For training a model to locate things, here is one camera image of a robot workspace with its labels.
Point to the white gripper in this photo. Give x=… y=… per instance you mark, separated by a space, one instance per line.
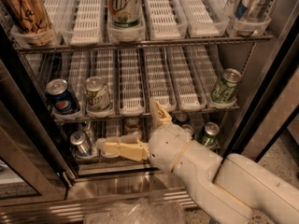
x=165 y=146

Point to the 7up can shelf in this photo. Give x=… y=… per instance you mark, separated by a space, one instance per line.
x=124 y=13
x=97 y=92

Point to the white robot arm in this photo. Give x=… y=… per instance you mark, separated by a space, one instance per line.
x=228 y=189

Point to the orange can bottom front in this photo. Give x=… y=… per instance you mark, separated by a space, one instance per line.
x=136 y=132

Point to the orange can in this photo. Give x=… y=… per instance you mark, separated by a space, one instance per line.
x=136 y=132
x=132 y=123

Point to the orange can bottom rear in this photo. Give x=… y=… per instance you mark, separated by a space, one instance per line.
x=132 y=123

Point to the dark can bottom rear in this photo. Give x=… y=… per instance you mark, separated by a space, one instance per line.
x=180 y=118

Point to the dark can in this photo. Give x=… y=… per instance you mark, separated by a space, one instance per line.
x=188 y=128
x=180 y=118

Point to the dark can bottom front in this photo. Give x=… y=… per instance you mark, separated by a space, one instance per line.
x=188 y=128

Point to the silver can bottom left rear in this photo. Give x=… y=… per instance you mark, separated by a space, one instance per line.
x=87 y=128

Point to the green can bottom right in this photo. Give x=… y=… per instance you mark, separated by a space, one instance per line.
x=207 y=136

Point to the green can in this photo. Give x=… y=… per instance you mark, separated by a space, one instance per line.
x=207 y=136
x=226 y=86

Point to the silver can bottom left front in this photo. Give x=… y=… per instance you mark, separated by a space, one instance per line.
x=79 y=140

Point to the green can middle right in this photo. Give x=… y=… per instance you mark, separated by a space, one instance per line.
x=226 y=86

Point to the Pepsi can middle shelf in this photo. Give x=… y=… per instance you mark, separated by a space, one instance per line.
x=62 y=96

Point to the fridge glass door left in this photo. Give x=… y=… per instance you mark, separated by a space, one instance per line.
x=31 y=144

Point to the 7up can top shelf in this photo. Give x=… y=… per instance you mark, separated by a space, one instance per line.
x=124 y=13

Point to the LaCroix can top shelf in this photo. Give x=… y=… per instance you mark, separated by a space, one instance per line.
x=32 y=21

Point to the blue silver can top right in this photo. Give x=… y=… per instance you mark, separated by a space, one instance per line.
x=247 y=17

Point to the middle wire shelf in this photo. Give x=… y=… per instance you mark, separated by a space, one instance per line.
x=83 y=115

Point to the wire shelf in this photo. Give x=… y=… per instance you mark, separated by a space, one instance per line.
x=83 y=115
x=222 y=40

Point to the top wire shelf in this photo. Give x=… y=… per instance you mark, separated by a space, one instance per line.
x=222 y=40

